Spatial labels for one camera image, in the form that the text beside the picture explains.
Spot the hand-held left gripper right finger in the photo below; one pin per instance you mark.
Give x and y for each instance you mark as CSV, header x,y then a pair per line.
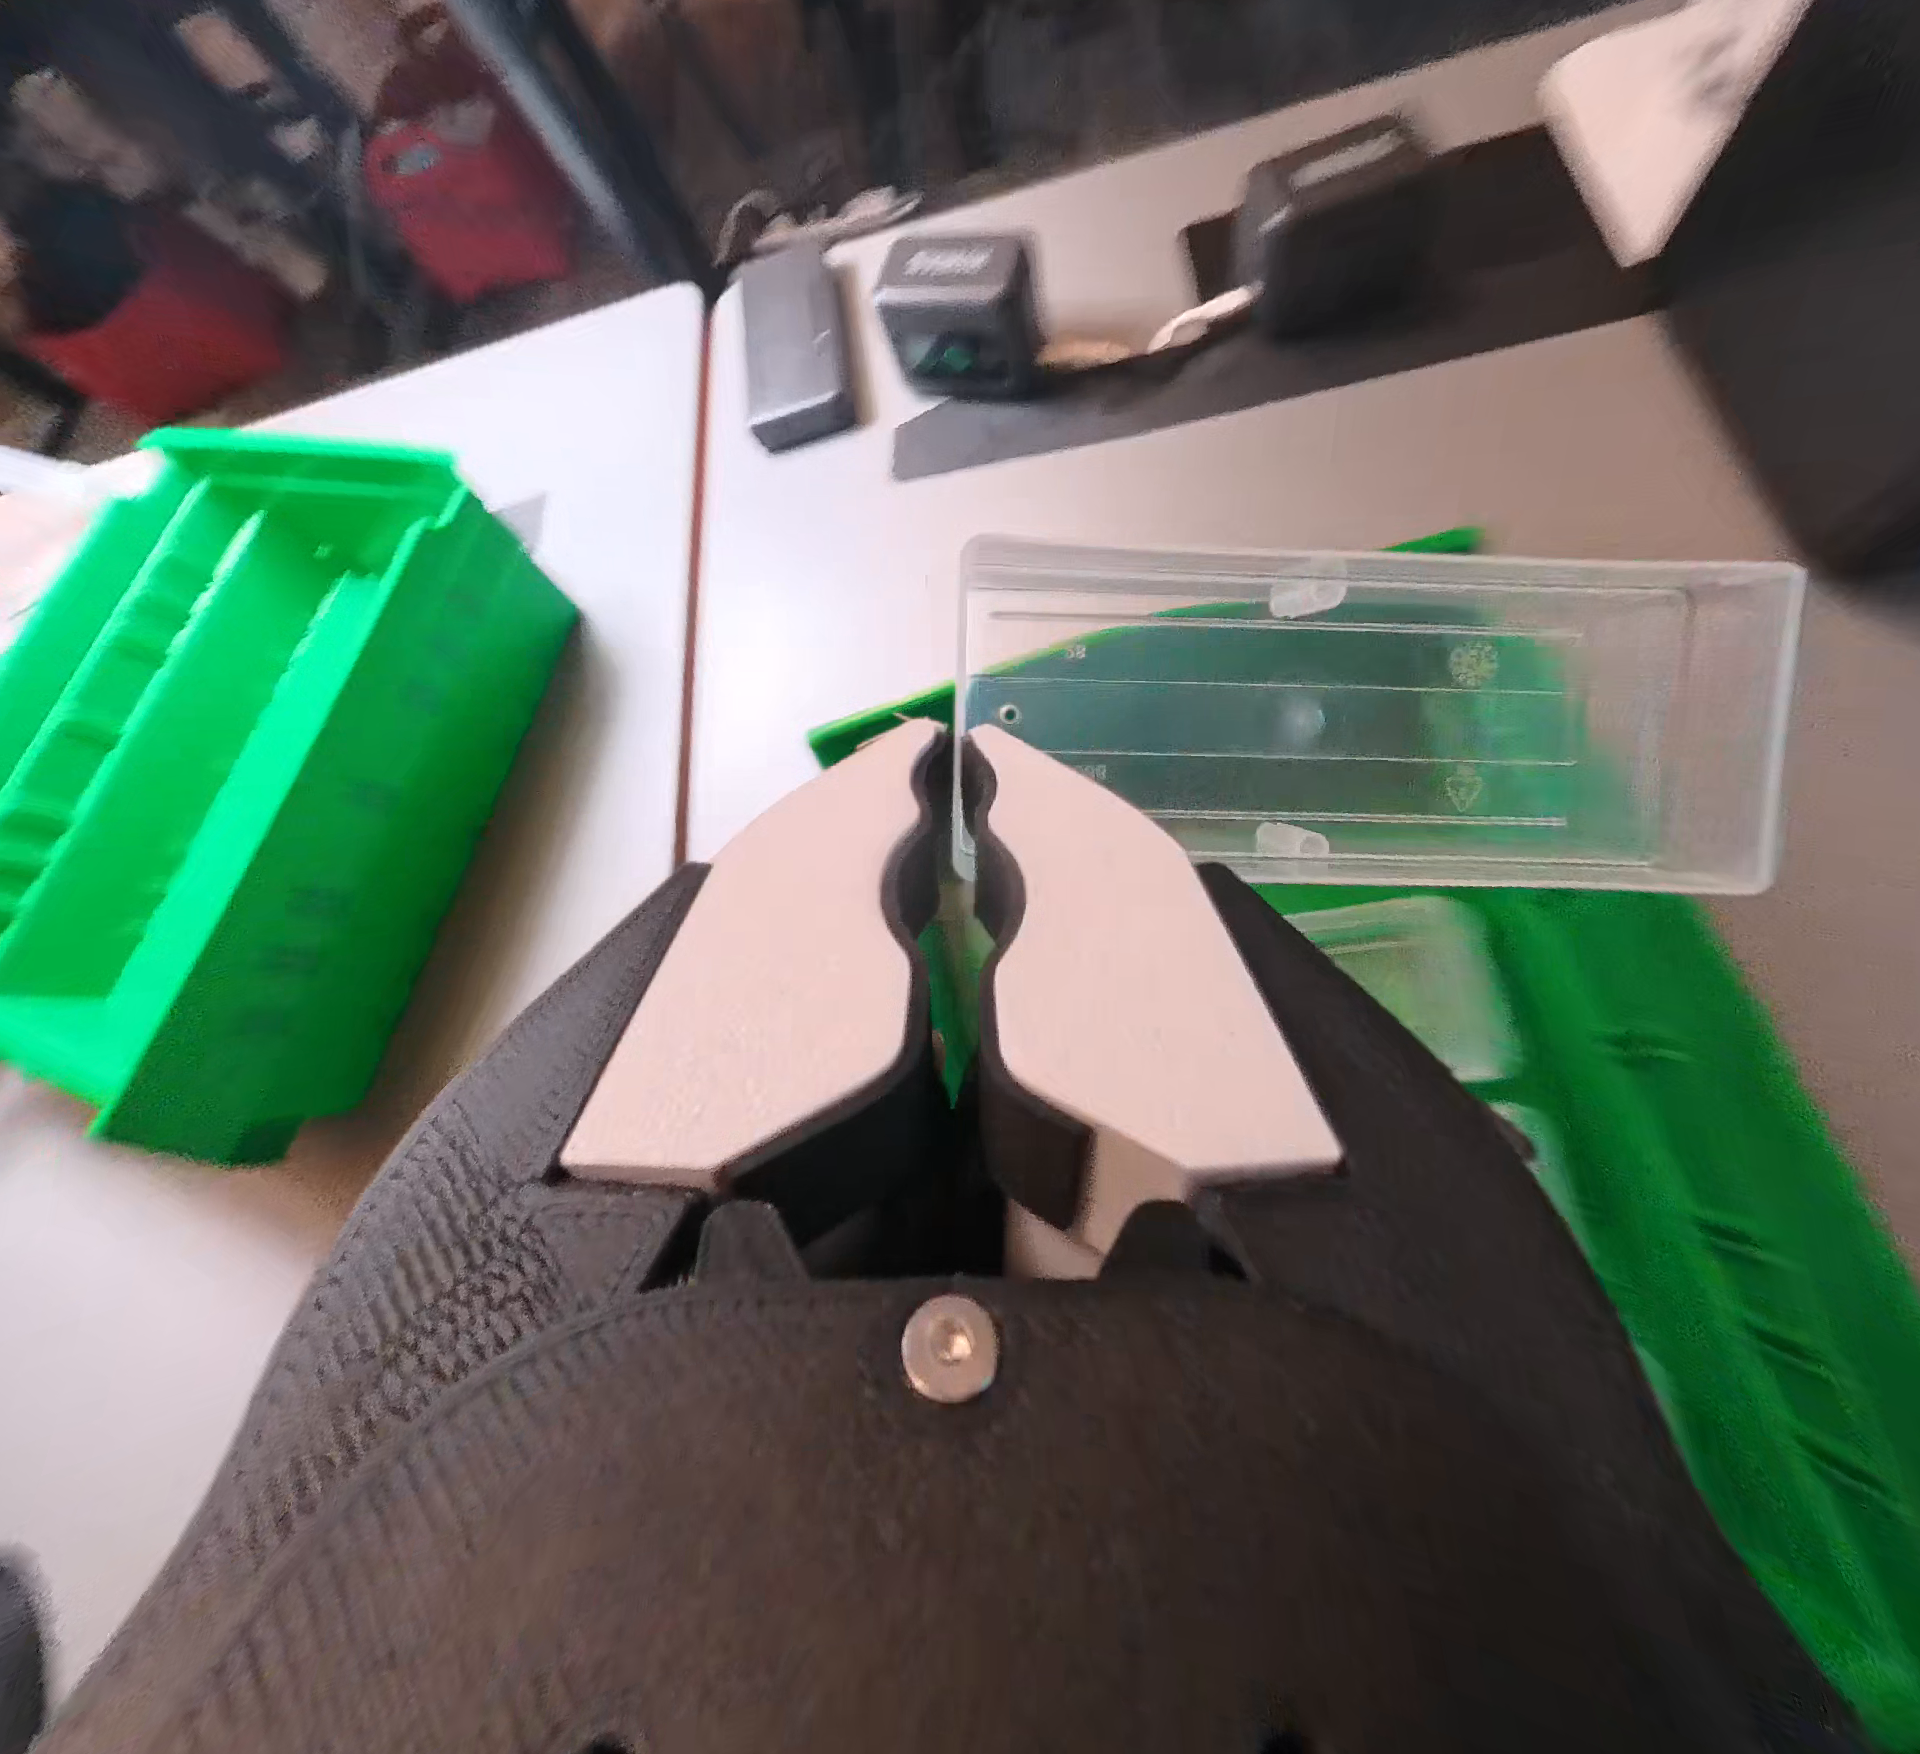
x,y
1141,1003

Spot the black charger block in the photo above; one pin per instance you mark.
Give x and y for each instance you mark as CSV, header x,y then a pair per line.
x,y
1337,223
961,284

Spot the red case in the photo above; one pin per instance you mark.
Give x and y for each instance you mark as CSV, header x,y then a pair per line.
x,y
464,210
151,346

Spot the green plastic bin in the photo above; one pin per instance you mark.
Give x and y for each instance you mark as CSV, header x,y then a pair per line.
x,y
301,885
1726,1183

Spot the grey power bank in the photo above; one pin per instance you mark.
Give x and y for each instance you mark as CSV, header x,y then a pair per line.
x,y
803,359

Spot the black drawer cabinet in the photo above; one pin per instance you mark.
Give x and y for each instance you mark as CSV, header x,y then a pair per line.
x,y
1800,359

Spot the white instruction poster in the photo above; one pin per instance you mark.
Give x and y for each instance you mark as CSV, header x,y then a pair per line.
x,y
1664,120

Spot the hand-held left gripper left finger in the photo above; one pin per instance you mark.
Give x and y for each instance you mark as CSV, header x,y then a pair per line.
x,y
766,975

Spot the clear plastic drawer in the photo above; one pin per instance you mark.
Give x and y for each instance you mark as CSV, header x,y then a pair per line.
x,y
1351,719
1410,989

